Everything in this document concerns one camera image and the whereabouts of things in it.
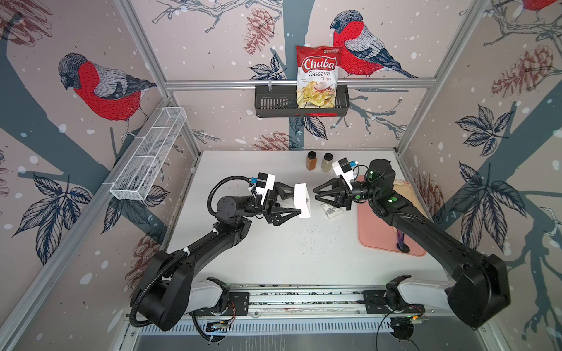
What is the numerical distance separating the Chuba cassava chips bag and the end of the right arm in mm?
393

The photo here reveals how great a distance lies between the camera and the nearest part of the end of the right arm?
2.02 ft

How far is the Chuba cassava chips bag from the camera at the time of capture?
2.79 ft

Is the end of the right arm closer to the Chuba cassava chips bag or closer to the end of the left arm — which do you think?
the end of the left arm
